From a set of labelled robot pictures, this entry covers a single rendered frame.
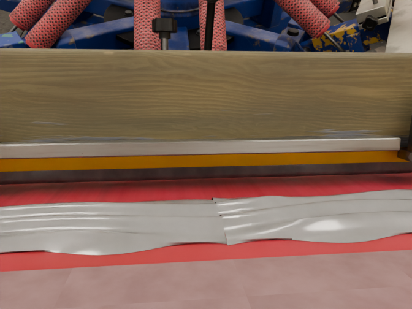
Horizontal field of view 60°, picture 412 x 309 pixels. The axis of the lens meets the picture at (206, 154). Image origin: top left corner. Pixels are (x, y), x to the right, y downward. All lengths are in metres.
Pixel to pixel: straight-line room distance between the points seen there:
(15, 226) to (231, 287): 0.13
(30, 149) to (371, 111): 0.26
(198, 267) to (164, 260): 0.02
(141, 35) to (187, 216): 0.50
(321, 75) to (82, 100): 0.18
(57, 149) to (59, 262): 0.10
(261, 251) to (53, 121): 0.17
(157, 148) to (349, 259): 0.14
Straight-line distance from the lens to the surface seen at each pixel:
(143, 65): 0.27
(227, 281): 0.16
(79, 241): 0.20
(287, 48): 0.90
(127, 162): 0.28
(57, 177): 0.30
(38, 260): 0.20
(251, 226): 0.21
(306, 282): 0.17
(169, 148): 0.26
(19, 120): 0.29
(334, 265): 0.19
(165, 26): 0.56
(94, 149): 0.26
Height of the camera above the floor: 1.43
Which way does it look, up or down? 44 degrees down
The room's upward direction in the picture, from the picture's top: 5 degrees clockwise
